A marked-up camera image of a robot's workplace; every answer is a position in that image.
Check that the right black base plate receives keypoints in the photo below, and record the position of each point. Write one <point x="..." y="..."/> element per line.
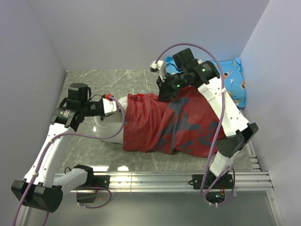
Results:
<point x="225" y="181"/>

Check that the white pillow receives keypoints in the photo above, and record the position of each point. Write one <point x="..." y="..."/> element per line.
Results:
<point x="109" y="126"/>

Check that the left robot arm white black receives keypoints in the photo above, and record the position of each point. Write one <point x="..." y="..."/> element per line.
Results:
<point x="39" y="189"/>

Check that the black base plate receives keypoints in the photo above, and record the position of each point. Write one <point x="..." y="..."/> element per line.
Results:
<point x="102" y="181"/>
<point x="225" y="181"/>

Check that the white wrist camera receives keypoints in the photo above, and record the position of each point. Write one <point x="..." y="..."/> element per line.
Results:
<point x="109" y="105"/>
<point x="158" y="67"/>

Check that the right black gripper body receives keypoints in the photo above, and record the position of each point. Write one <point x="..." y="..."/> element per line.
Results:
<point x="178" y="80"/>

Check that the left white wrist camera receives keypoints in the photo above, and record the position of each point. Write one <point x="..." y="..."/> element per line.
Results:
<point x="109" y="105"/>

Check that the red pillowcase with grey print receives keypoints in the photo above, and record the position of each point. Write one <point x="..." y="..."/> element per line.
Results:
<point x="185" y="125"/>

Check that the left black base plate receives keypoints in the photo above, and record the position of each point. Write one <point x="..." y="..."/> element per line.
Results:
<point x="102" y="181"/>

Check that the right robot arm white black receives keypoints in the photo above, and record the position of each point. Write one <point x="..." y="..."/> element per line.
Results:
<point x="233" y="131"/>

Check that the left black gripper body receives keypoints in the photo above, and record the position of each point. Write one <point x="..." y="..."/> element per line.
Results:
<point x="92" y="108"/>

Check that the aluminium rail frame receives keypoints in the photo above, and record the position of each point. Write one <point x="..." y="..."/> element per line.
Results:
<point x="256" y="180"/>

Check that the right control board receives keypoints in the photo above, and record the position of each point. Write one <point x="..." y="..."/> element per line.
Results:
<point x="215" y="197"/>

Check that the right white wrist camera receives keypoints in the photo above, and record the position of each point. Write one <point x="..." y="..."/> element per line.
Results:
<point x="158" y="67"/>

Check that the blue cartoon print pillow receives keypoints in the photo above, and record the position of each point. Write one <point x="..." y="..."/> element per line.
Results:
<point x="233" y="79"/>

